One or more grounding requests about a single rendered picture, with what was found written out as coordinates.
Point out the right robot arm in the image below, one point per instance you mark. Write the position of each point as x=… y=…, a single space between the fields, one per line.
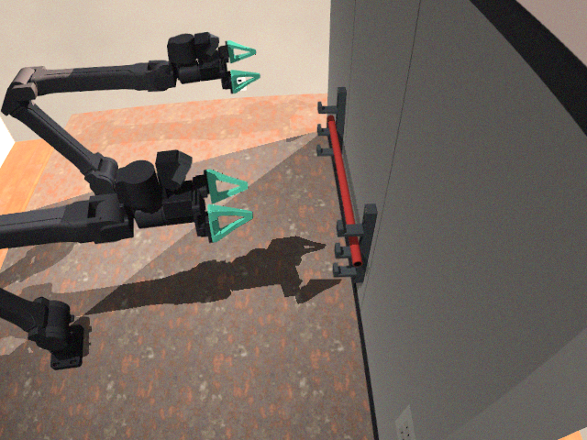
x=47 y=322

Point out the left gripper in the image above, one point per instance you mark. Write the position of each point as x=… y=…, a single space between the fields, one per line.
x=228 y=51

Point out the red metal bar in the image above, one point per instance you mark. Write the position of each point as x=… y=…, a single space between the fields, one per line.
x=344 y=189

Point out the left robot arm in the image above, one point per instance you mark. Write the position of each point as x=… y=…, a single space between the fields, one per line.
x=155 y=76

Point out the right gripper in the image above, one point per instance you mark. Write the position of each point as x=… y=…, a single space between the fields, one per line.
x=203 y=186

